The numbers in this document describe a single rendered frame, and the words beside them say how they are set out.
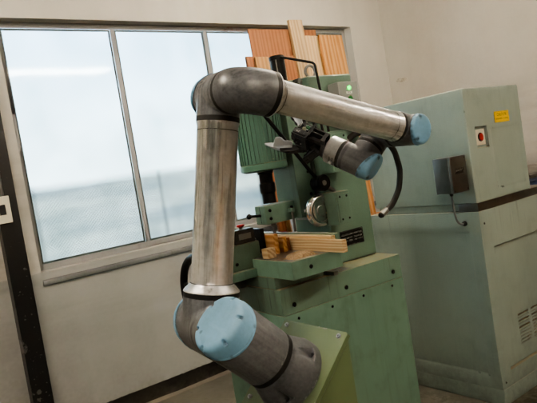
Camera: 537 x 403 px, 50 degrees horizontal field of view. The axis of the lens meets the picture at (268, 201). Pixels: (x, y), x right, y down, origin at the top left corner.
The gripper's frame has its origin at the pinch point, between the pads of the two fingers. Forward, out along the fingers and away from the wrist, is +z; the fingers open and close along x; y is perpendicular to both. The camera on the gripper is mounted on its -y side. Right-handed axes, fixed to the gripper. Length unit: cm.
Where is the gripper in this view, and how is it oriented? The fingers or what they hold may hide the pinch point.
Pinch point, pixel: (276, 129)
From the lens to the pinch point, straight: 196.0
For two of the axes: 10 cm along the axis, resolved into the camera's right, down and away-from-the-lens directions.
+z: -8.2, -4.2, 3.9
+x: -5.6, 7.2, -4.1
